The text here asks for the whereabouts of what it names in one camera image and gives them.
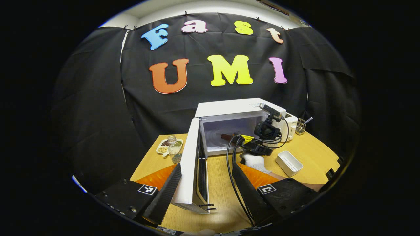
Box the white toaster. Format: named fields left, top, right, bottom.
left=282, top=112, right=299, bottom=142

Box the white microwave oven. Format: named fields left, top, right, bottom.
left=171, top=98, right=288, bottom=215

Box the metal wire utensil holder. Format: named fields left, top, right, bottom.
left=295, top=118, right=307, bottom=136

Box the thick black cable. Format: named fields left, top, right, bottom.
left=226, top=134, right=257, bottom=227

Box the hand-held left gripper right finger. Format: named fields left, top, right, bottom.
left=231, top=162, right=319, bottom=227

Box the clear plastic water bottle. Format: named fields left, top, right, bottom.
left=167, top=135, right=183, bottom=164

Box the white rectangular dish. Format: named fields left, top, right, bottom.
left=275, top=150, right=304, bottom=177

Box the white divided snack dish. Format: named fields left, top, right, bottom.
left=156, top=138, right=184, bottom=157

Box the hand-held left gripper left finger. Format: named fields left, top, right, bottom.
left=95, top=163, right=182, bottom=226

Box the thin black cable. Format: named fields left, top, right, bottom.
left=259, top=116, right=290, bottom=150

